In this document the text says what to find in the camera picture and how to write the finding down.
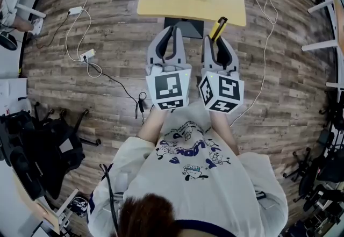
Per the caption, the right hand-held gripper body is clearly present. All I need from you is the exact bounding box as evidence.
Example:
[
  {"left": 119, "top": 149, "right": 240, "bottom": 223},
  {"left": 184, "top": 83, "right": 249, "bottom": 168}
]
[{"left": 198, "top": 65, "right": 245, "bottom": 115}]

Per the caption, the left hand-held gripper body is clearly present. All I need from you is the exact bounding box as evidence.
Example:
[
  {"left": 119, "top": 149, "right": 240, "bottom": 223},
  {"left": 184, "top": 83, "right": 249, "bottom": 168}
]
[{"left": 145, "top": 61, "right": 192, "bottom": 111}]

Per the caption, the yellow black small item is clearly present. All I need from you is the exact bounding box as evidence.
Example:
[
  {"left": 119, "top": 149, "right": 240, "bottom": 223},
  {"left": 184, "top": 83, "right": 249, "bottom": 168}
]
[{"left": 209, "top": 16, "right": 229, "bottom": 43}]

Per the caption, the person's right forearm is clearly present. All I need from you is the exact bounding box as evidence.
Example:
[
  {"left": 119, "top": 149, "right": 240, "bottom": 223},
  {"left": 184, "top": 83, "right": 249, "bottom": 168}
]
[{"left": 208, "top": 109, "right": 240, "bottom": 156}]

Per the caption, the person's left forearm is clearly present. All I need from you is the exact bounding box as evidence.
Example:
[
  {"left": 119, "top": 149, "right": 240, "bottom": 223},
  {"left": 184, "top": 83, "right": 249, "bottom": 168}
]
[{"left": 136, "top": 103, "right": 173, "bottom": 148}]

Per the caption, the black table base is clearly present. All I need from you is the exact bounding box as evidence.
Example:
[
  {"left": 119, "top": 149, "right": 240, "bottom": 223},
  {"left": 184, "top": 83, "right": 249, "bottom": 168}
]
[{"left": 163, "top": 17, "right": 205, "bottom": 40}]

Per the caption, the white power strip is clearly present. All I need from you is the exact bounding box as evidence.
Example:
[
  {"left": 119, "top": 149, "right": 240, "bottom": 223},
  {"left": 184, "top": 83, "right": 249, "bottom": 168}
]
[{"left": 79, "top": 48, "right": 96, "bottom": 62}]

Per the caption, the white power adapter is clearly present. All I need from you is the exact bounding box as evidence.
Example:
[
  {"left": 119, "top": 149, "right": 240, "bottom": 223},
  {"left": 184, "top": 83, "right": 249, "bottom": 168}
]
[{"left": 68, "top": 6, "right": 85, "bottom": 16}]

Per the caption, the white printed shirt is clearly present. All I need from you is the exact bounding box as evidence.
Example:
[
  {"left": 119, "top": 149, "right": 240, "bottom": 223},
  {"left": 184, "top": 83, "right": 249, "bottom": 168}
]
[{"left": 87, "top": 100, "right": 290, "bottom": 237}]

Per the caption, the black office chair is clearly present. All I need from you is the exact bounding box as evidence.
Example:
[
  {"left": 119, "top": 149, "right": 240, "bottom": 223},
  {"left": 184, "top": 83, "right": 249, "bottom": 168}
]
[
  {"left": 283, "top": 146, "right": 344, "bottom": 213},
  {"left": 0, "top": 107, "right": 102, "bottom": 202}
]

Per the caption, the black floor cable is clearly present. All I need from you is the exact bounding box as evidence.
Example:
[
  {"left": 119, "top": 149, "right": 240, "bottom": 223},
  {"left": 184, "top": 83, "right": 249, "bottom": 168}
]
[{"left": 34, "top": 10, "right": 148, "bottom": 120}]

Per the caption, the white table frame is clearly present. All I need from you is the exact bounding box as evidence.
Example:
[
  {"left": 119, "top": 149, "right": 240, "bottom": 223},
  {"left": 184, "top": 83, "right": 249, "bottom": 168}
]
[{"left": 300, "top": 0, "right": 344, "bottom": 89}]

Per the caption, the black headset cable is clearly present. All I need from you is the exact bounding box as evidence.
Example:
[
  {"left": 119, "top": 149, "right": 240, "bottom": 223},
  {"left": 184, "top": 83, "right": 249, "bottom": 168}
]
[{"left": 98, "top": 163, "right": 120, "bottom": 237}]

